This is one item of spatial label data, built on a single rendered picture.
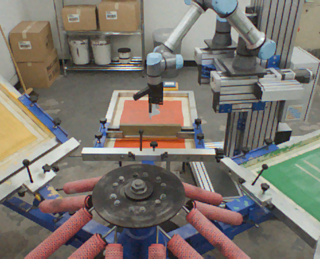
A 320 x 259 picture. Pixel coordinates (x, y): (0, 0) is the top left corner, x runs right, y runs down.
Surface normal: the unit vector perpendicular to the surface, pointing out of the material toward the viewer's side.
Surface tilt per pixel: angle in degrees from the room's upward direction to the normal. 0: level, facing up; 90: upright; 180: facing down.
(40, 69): 89
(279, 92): 90
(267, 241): 0
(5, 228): 0
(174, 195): 0
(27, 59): 91
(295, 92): 90
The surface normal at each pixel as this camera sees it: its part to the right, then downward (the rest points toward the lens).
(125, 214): 0.00, -0.85
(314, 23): -0.01, 0.53
